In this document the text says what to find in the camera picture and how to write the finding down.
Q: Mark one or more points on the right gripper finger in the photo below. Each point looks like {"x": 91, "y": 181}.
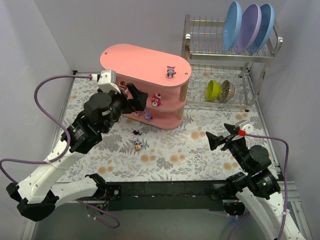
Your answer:
{"x": 215, "y": 141}
{"x": 232, "y": 129}

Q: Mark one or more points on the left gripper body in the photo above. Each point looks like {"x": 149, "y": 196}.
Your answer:
{"x": 127, "y": 102}

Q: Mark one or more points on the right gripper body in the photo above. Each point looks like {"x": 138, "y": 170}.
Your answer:
{"x": 229, "y": 139}

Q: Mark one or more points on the purple bunny head toy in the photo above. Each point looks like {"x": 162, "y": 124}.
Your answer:
{"x": 138, "y": 114}

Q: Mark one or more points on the pink figure toy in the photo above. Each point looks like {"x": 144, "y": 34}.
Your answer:
{"x": 170, "y": 71}
{"x": 156, "y": 100}

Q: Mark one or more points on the yellow blue duck figure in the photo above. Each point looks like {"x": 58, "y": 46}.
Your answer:
{"x": 138, "y": 147}

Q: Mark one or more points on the strawberry cake toy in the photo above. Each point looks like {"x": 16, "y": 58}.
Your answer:
{"x": 123, "y": 87}

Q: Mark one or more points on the blue white duck figure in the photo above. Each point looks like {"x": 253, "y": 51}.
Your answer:
{"x": 136, "y": 141}

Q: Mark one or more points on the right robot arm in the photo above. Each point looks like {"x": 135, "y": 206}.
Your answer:
{"x": 255, "y": 186}

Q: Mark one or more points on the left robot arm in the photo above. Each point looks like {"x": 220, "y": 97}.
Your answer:
{"x": 39, "y": 194}

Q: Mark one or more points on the pink three-tier shelf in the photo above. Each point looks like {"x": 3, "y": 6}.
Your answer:
{"x": 147, "y": 70}

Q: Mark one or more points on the black red mouse figure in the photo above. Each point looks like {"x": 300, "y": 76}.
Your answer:
{"x": 136, "y": 132}

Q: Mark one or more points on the patterned ceramic bowl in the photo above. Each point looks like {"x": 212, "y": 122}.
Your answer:
{"x": 228, "y": 91}

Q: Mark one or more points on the lime green bowl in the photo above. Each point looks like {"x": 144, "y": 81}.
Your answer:
{"x": 213, "y": 90}

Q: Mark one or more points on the floral table mat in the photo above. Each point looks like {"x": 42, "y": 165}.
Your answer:
{"x": 179, "y": 154}

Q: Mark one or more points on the steel dish rack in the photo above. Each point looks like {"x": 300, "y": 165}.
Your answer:
{"x": 202, "y": 47}

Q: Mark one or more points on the left blue plate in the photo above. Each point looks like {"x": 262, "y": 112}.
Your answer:
{"x": 232, "y": 26}

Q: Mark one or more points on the blue plate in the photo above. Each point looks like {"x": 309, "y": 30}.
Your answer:
{"x": 232, "y": 26}
{"x": 265, "y": 30}

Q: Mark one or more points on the right blue plate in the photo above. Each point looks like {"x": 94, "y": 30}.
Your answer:
{"x": 265, "y": 30}

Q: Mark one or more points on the purple plate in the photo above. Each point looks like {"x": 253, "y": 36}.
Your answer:
{"x": 250, "y": 25}

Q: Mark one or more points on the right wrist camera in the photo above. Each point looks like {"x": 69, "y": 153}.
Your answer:
{"x": 245, "y": 127}

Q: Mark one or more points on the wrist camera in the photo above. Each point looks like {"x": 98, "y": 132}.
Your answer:
{"x": 107, "y": 81}
{"x": 245, "y": 127}

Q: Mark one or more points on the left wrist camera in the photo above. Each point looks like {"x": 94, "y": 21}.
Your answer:
{"x": 107, "y": 81}

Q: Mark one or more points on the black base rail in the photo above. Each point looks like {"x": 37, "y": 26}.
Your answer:
{"x": 209, "y": 195}

